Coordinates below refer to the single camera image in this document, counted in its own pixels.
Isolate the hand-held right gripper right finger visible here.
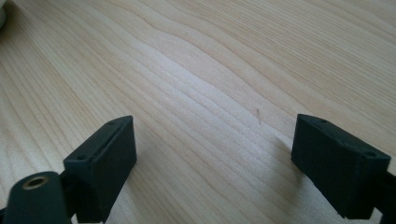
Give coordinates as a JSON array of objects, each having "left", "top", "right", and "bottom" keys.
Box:
[{"left": 290, "top": 113, "right": 391, "bottom": 220}]

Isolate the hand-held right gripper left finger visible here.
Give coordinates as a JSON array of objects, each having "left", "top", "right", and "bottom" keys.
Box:
[{"left": 63, "top": 115, "right": 138, "bottom": 224}]

